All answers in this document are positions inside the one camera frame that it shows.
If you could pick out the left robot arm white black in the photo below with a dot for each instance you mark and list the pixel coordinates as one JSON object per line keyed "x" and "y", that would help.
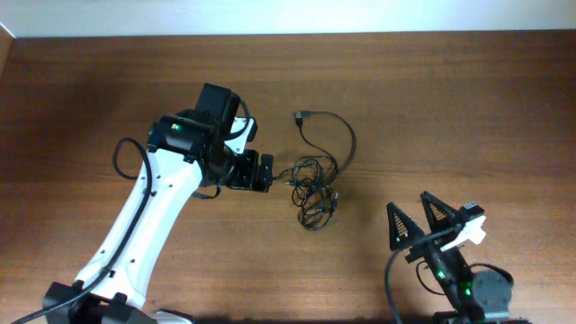
{"x": 199, "y": 147}

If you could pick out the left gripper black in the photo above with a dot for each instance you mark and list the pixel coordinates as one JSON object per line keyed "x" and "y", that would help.
{"x": 247, "y": 179}

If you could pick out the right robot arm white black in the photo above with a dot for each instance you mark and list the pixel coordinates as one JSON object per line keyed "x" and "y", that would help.
{"x": 478, "y": 293}

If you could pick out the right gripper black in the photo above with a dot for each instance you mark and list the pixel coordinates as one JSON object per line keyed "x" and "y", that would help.
{"x": 414, "y": 229}

